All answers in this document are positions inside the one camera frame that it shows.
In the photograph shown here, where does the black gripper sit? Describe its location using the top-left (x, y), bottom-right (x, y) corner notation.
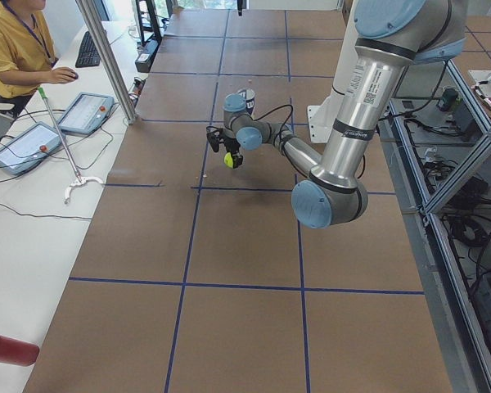
top-left (222, 129), bottom-right (243, 168)

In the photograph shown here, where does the yellow tennis ball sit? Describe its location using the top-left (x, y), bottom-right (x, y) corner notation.
top-left (223, 152), bottom-right (235, 169)

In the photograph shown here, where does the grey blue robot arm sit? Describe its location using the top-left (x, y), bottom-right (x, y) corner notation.
top-left (207, 1), bottom-right (468, 228)

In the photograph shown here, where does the clear tennis ball can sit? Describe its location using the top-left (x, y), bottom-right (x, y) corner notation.
top-left (236, 88), bottom-right (255, 117)

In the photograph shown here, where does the far teach pendant tablet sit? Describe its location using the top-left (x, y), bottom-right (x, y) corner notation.
top-left (58, 92), bottom-right (115, 136)

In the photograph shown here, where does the teach pendant tablet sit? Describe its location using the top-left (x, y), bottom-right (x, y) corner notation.
top-left (0, 122), bottom-right (61, 175)
top-left (58, 92), bottom-right (115, 136)

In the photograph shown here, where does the reacher grabber stick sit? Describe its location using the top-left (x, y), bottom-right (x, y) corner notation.
top-left (38, 87), bottom-right (104, 205)

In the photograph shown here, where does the black keyboard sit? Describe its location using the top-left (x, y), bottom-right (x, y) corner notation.
top-left (75, 31), bottom-right (101, 68)

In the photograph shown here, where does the near teach pendant tablet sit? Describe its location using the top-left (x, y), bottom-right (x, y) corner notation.
top-left (0, 122), bottom-right (61, 175)

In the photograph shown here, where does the person in yellow shirt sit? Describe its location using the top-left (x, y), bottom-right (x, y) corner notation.
top-left (0, 0), bottom-right (77, 117)

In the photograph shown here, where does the red cylinder bottle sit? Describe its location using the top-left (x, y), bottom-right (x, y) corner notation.
top-left (0, 335), bottom-right (40, 367)

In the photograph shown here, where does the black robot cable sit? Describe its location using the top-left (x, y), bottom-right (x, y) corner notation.
top-left (255, 104), bottom-right (296, 144)

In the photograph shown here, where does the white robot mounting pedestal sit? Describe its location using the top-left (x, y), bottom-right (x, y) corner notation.
top-left (307, 0), bottom-right (396, 145)

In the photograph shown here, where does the aluminium frame post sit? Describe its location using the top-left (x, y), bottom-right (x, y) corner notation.
top-left (76, 0), bottom-right (137, 124)

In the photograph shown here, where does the aluminium side frame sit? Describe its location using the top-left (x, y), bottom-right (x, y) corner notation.
top-left (379, 62), bottom-right (491, 392)

